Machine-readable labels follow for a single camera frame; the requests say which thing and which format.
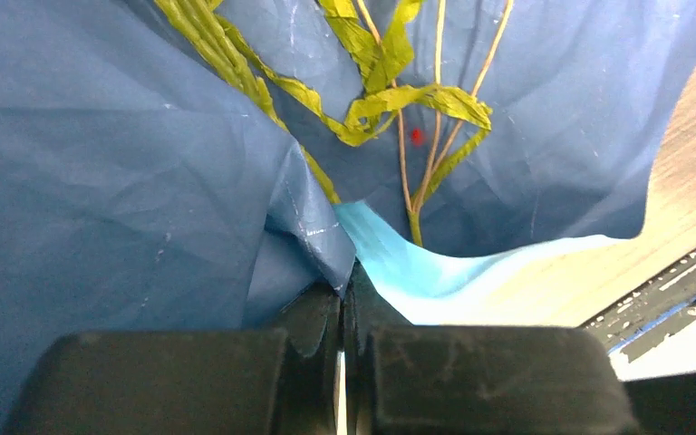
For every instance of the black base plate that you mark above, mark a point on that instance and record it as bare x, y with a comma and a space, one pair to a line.
649, 337

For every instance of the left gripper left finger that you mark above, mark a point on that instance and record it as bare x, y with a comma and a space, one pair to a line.
278, 379

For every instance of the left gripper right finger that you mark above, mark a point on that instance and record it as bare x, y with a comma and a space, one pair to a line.
403, 378

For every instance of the blue wrapping paper sheet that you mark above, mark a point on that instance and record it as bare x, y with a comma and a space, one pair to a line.
140, 191

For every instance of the orange rose stem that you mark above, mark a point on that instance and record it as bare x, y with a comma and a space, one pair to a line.
439, 125

